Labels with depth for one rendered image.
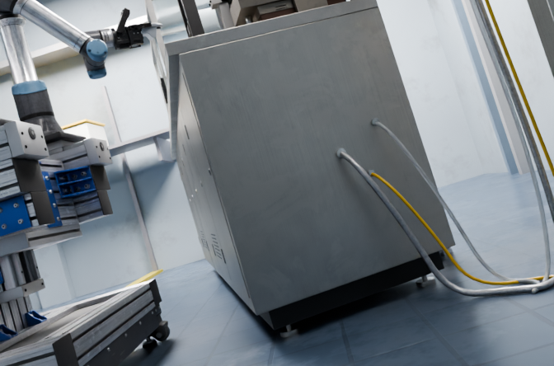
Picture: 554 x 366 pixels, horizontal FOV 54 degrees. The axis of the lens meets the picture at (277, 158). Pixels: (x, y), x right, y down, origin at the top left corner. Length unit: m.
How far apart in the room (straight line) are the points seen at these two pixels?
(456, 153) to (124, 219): 3.29
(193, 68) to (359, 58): 0.50
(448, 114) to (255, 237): 4.15
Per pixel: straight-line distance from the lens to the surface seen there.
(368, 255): 1.60
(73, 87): 5.83
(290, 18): 1.65
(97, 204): 1.95
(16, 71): 2.28
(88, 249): 5.71
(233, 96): 1.55
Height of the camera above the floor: 0.40
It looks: 4 degrees up
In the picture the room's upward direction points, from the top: 17 degrees counter-clockwise
